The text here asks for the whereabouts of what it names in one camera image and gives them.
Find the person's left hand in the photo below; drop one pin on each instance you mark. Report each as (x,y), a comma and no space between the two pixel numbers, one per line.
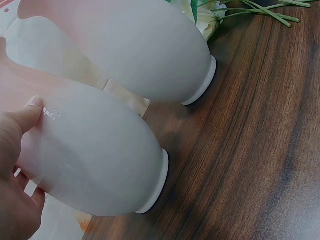
(12,205)

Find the white and pink ceramic vase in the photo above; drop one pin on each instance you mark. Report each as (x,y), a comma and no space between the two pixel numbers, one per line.
(140,47)
(95,155)

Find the white artificial flower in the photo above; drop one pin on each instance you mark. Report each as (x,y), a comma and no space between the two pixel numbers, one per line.
(208,23)

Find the green flower stem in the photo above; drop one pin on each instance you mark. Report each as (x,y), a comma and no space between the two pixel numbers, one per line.
(237,12)
(272,15)

